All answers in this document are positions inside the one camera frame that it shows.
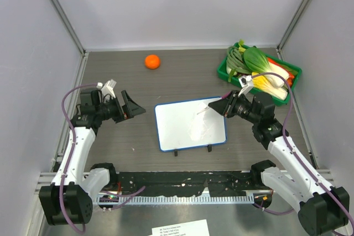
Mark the orange tangerine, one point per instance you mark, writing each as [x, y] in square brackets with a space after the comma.
[152, 61]

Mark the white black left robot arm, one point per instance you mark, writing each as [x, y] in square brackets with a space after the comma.
[68, 199]

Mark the slotted cable duct rail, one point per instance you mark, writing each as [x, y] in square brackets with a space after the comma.
[203, 199]

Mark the white magenta marker pen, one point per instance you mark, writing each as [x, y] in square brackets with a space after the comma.
[224, 97]

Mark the red orange pepper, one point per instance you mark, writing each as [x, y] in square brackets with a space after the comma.
[291, 72]

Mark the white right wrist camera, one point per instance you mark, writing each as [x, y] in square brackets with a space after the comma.
[246, 83]

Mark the green long beans bundle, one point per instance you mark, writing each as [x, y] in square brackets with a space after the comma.
[235, 65]

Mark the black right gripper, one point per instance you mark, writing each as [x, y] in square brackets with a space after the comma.
[226, 106]

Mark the white printed paper sheet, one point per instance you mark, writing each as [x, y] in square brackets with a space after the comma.
[194, 228]

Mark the green bok choy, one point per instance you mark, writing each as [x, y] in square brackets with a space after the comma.
[257, 61]

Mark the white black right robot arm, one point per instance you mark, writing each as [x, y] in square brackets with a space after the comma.
[320, 206]

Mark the blue framed whiteboard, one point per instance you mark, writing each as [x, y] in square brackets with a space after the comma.
[179, 127]

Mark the yellow white napa cabbage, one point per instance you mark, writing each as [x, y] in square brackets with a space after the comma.
[263, 84]

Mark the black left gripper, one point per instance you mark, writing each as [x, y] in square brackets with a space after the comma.
[131, 108]

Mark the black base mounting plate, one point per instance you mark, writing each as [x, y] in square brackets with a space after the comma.
[189, 183]

